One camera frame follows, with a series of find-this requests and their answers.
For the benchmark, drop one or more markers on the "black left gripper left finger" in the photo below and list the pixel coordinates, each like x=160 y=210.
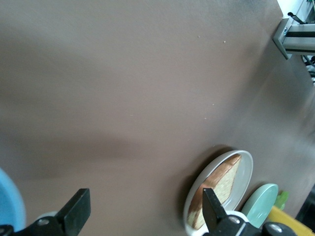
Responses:
x=76 y=209

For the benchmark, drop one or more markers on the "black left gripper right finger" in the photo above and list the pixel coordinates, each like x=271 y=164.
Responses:
x=214 y=211

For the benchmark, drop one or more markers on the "brown bread slice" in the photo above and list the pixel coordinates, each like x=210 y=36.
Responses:
x=221 y=177

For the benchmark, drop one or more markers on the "green lettuce leaf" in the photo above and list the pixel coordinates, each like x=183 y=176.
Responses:
x=281 y=199

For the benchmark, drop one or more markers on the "yellow squeeze bottle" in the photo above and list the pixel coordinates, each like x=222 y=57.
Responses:
x=292 y=218

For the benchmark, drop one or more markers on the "mint green plate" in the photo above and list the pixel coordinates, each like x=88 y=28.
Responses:
x=258 y=204

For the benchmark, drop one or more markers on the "beige plate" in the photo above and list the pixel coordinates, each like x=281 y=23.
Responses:
x=243 y=167

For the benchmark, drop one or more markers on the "blue plate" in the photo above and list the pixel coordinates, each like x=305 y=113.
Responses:
x=9 y=196

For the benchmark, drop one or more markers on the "brown table cloth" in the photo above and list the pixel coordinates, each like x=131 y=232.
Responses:
x=123 y=98

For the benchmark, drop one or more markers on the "small black connector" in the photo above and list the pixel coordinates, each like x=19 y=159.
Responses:
x=295 y=17

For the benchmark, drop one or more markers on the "aluminium profile with bracket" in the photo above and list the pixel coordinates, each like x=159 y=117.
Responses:
x=295 y=39

